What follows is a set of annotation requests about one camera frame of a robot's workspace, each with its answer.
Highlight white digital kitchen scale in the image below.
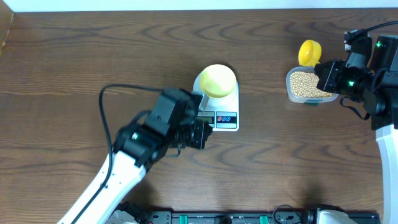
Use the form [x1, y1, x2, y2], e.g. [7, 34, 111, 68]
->
[197, 82, 239, 132]

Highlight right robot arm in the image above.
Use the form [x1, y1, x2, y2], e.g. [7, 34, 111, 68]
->
[315, 29, 397, 223]

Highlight yellow measuring scoop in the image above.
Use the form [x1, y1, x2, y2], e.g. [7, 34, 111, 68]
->
[298, 40, 322, 67]

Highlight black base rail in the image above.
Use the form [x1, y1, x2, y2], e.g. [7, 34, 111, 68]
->
[108, 202, 381, 224]

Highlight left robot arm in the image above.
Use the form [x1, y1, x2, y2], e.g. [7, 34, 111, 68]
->
[59, 88, 212, 223]

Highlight pale yellow bowl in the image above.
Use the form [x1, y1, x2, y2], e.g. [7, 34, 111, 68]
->
[199, 64, 237, 98]

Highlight clear plastic soybean container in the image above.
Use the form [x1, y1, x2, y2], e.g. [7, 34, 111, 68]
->
[286, 67, 338, 104]

